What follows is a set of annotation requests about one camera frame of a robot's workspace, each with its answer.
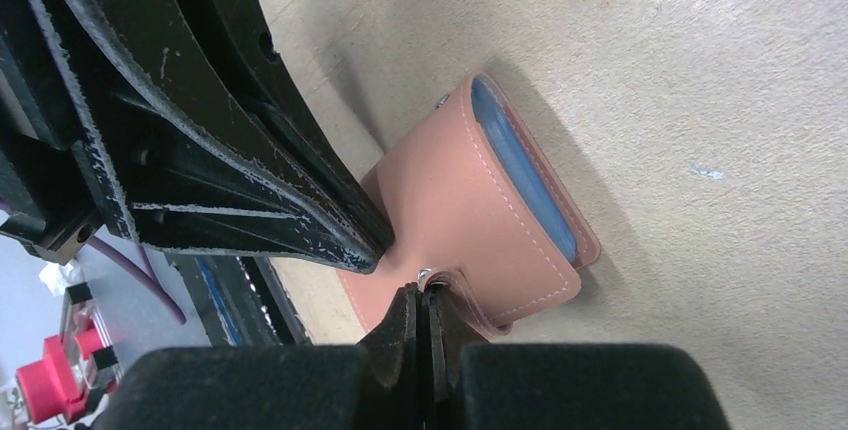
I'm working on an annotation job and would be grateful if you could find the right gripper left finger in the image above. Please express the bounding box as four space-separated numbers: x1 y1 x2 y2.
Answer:
92 284 419 429

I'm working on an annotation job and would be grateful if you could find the red object beyond table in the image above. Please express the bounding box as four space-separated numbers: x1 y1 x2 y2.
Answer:
13 284 124 427

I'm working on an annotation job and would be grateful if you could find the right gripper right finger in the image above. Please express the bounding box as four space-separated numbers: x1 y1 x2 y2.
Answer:
419 285 730 429

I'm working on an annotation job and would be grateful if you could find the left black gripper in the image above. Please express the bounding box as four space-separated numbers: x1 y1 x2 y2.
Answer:
1 0 384 274

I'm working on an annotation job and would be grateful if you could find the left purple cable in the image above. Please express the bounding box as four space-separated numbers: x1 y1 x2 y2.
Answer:
0 198 189 327

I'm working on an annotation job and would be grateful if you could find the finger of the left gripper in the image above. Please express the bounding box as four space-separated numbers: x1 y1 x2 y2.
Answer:
176 0 394 255

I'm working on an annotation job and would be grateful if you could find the brown leather card holder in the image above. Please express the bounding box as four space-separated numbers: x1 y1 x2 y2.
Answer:
340 73 601 338

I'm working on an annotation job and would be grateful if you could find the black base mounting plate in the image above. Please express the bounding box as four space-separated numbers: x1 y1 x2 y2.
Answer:
167 255 312 346

